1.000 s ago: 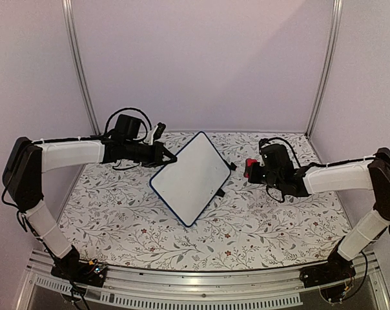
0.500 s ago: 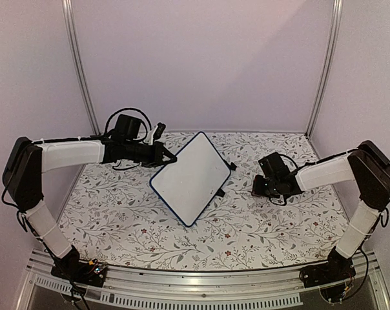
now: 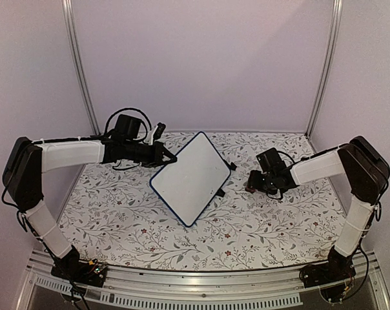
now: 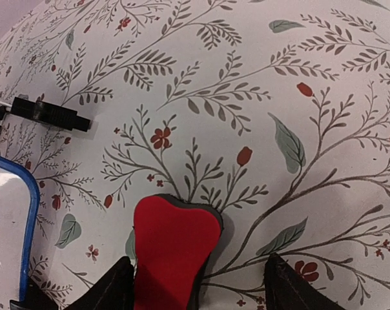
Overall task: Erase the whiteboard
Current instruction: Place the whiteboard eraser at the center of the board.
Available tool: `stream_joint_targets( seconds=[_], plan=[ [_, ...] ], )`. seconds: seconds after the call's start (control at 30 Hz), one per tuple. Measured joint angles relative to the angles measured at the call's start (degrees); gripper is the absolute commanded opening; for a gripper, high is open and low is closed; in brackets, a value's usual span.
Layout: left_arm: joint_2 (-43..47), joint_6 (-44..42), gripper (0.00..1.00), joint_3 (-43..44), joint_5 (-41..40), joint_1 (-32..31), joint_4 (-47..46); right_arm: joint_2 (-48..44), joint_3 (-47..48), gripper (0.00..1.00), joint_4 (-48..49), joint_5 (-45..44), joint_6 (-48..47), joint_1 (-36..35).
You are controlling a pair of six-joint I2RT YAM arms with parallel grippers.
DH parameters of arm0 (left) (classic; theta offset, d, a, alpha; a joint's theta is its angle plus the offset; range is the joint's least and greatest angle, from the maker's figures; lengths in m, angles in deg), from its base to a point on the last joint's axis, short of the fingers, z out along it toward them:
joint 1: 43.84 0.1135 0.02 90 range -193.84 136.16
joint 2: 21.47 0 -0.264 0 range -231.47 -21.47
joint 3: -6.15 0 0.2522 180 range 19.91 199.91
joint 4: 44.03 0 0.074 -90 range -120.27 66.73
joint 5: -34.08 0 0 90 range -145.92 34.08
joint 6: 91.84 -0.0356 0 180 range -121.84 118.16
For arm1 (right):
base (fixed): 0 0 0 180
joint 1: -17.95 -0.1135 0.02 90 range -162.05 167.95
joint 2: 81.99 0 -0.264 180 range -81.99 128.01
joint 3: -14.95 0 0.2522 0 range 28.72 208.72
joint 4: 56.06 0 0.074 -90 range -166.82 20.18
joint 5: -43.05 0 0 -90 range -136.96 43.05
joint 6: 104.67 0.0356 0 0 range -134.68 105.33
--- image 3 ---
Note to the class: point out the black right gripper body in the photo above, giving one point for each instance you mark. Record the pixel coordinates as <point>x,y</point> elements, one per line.
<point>270,184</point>

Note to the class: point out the front aluminium rail frame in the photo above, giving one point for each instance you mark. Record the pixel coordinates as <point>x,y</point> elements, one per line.
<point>135,288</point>

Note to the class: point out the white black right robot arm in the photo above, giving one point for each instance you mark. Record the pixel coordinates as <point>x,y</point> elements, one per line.
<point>365,169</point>

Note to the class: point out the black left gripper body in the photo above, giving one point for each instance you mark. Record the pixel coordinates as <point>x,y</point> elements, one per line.
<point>148,159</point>

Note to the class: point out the wire whiteboard stand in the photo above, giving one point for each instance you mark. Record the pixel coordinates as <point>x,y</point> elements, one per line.
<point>232,167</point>

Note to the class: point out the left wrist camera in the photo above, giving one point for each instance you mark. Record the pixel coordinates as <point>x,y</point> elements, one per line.
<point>155,133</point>

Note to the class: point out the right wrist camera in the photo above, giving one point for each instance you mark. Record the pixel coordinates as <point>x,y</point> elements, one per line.
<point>270,161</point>

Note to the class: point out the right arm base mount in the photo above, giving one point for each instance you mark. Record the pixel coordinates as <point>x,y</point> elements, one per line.
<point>337,267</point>

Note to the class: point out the left rear aluminium post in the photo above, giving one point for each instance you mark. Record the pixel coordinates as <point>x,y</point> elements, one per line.
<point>68,14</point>

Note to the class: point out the red whiteboard eraser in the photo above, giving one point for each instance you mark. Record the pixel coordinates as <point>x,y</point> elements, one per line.
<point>250,189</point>

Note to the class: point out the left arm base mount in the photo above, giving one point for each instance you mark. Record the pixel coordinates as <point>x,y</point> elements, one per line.
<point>72,268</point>

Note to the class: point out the right rear aluminium post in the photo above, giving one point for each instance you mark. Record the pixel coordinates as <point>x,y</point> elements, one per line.
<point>327,65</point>

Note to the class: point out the aluminium post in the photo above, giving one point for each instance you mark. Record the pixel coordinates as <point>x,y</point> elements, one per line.
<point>327,65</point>
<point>68,14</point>

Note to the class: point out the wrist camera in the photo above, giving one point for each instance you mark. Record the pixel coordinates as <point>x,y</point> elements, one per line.
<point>270,161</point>
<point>155,133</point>

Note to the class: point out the small whiteboard blue frame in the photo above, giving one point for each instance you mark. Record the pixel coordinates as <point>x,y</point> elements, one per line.
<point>188,186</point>

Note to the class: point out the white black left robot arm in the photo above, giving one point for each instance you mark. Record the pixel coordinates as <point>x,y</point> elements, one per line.
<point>30,161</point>

